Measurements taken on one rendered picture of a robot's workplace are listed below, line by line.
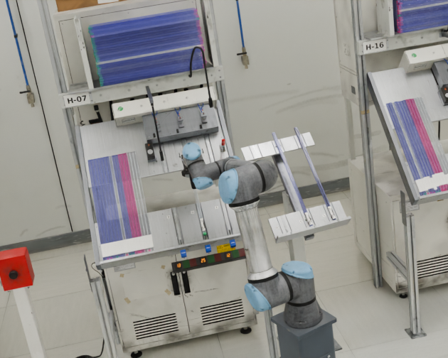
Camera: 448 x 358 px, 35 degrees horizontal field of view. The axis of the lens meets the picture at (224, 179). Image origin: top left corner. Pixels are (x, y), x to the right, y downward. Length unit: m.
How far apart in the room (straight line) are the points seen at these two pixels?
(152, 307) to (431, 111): 1.67
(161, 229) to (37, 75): 2.03
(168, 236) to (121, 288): 0.51
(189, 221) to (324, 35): 2.28
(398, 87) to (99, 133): 1.47
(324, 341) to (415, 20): 1.64
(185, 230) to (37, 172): 2.09
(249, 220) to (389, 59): 1.54
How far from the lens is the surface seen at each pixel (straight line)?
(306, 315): 2.72
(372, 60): 3.75
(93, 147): 3.37
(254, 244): 2.57
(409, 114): 3.52
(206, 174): 2.90
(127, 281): 3.50
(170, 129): 3.30
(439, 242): 3.84
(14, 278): 3.28
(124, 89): 3.36
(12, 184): 5.09
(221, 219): 3.16
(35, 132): 4.96
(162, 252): 3.10
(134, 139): 3.36
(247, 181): 2.52
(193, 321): 3.64
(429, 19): 3.63
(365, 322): 3.76
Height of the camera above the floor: 2.03
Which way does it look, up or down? 20 degrees down
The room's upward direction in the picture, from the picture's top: 9 degrees counter-clockwise
